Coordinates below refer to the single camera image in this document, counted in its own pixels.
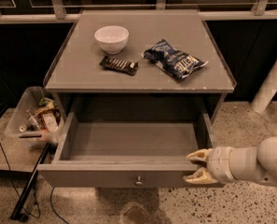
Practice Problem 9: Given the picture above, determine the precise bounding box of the dark striped snack bar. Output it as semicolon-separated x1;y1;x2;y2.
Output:
100;56;138;76

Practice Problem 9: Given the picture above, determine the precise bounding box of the grey top drawer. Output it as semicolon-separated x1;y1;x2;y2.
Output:
37;96;226;189

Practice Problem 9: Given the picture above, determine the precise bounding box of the brown labelled bottle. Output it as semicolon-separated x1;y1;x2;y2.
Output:
35;103;58;132

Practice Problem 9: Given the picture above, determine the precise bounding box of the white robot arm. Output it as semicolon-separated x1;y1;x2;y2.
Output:
183;60;277;187

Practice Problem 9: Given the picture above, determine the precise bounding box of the blue kettle chips bag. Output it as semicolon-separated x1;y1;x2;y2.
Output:
143;39;207;81

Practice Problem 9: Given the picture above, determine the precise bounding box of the white ceramic bowl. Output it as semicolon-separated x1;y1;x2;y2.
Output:
94;25;129;54

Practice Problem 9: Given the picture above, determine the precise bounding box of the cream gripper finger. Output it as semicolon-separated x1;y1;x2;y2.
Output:
187;148;213;162
183;167;217;185

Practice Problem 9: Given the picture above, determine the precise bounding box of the clear plastic bin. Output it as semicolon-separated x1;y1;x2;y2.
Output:
5;87;64;146

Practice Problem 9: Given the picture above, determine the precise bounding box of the grey drawer cabinet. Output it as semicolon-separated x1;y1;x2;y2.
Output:
42;8;237;117

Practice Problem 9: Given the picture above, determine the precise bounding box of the metal window railing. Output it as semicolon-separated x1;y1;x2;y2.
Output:
0;0;277;24

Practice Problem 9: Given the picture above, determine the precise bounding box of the black metal pole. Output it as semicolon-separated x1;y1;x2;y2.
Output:
10;144;51;222

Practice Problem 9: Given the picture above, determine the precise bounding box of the black floor cable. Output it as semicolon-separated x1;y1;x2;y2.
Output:
0;126;71;224

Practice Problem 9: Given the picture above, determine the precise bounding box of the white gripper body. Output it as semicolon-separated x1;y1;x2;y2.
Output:
206;147;236;184

